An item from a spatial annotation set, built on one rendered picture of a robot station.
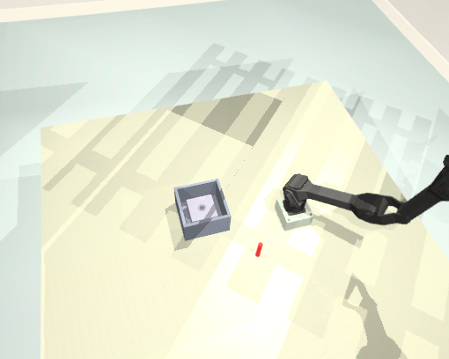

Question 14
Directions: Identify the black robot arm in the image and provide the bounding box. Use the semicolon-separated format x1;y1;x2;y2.
283;155;449;226

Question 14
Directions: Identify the red peg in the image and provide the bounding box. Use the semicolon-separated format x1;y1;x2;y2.
255;242;262;257

